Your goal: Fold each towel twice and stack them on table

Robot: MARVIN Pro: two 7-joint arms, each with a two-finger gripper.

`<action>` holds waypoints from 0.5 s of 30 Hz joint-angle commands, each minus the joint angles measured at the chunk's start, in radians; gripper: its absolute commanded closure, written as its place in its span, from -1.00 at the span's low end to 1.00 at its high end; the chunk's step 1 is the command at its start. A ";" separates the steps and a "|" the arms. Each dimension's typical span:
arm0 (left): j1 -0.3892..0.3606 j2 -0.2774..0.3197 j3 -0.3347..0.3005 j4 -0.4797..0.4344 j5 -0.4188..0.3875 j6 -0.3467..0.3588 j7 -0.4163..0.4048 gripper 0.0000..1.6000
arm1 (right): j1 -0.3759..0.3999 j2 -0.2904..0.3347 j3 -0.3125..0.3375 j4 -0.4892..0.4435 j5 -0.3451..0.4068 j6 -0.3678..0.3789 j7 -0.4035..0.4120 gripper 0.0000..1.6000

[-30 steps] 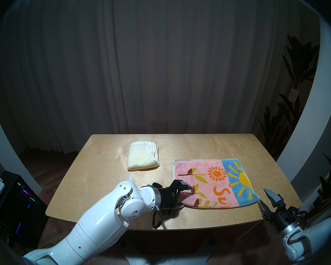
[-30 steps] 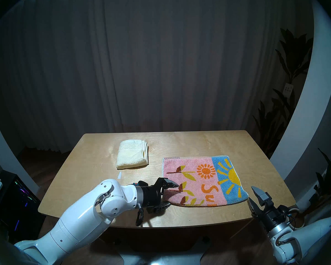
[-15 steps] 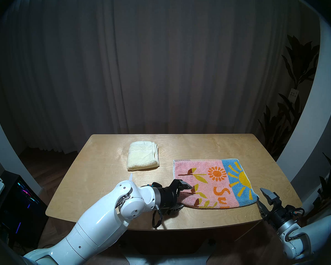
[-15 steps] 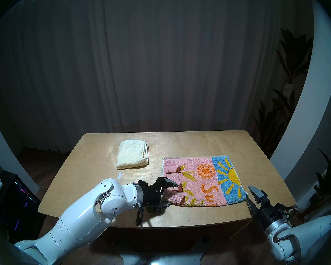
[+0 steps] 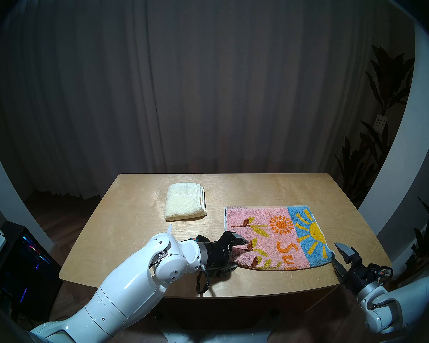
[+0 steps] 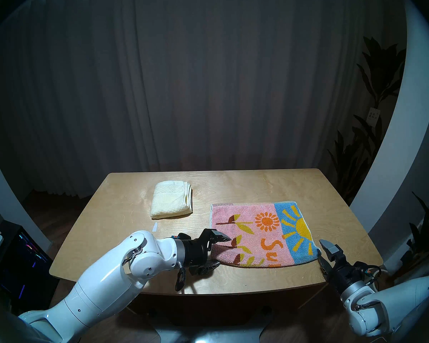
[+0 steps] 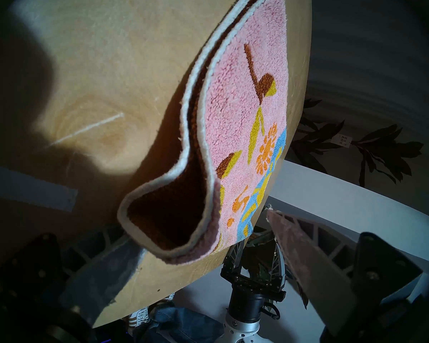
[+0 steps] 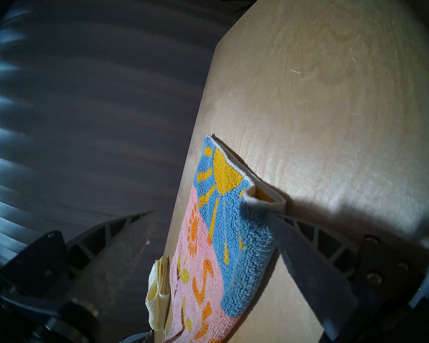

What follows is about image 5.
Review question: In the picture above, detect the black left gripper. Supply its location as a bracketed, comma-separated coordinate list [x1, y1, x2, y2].
[197, 232, 249, 279]

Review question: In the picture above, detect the black computer case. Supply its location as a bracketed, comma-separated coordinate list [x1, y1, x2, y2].
[0, 221, 63, 323]

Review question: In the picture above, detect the dark potted plant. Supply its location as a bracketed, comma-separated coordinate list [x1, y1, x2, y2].
[393, 198, 429, 285]

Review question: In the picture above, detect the tall dark leafy plant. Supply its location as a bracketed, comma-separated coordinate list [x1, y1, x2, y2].
[334, 45, 415, 207]

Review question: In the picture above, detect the cream terry towel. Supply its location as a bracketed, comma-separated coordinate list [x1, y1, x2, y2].
[164, 183, 207, 221]

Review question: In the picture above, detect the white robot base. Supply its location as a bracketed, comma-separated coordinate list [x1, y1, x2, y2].
[161, 328, 272, 343]

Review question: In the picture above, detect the grey pleated curtain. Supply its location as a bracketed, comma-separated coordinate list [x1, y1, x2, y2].
[0, 0, 411, 200]

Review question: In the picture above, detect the pink blue sun-print towel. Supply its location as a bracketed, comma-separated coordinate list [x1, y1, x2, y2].
[224, 205, 336, 271]

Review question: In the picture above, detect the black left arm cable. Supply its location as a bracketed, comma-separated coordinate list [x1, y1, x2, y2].
[196, 267, 211, 295]

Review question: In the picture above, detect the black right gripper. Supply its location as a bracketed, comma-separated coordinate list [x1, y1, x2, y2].
[331, 243, 379, 296]

